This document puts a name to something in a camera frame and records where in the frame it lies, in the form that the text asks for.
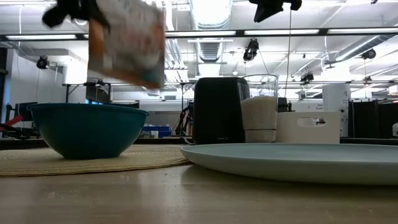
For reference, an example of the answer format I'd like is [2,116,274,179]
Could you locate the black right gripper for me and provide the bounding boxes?
[248,0,302,23]

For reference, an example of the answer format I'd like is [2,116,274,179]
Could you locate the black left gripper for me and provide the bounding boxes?
[42,0,110,32]

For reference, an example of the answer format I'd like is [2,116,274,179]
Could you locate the pumpkin O's cereal box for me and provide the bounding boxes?
[88,0,166,90]

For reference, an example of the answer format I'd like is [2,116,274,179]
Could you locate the clear drinking glass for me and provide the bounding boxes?
[238,73,280,144]

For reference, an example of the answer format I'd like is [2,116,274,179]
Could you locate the black hanging ceiling reel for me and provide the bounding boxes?
[242,38,261,62]
[35,55,50,70]

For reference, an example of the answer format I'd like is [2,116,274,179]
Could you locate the black two-slot toaster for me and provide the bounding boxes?
[192,77,251,146]

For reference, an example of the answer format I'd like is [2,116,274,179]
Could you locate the teal bowl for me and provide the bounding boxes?
[27,103,150,161]

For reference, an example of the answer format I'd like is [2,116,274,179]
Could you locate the white cabinet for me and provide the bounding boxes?
[322,83,351,138]

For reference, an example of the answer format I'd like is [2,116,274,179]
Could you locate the white plastic tray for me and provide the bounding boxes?
[275,111,341,144]

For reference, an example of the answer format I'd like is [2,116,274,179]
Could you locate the blue storage bins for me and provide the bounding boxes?
[142,125,172,139]

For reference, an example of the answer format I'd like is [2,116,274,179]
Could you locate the round woven beige placemat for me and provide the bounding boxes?
[0,144,192,178]

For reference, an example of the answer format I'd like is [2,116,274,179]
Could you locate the black folding partition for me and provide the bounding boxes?
[348,99,398,139]

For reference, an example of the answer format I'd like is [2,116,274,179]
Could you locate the light blue plate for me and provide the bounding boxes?
[180,142,398,187]

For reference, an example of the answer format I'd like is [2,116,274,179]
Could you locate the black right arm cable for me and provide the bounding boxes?
[284,9,292,98]

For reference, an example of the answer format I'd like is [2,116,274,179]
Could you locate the silver ceiling air duct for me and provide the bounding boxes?
[189,0,233,63]

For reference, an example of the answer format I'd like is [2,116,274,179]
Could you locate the black table frame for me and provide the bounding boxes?
[0,138,398,151]

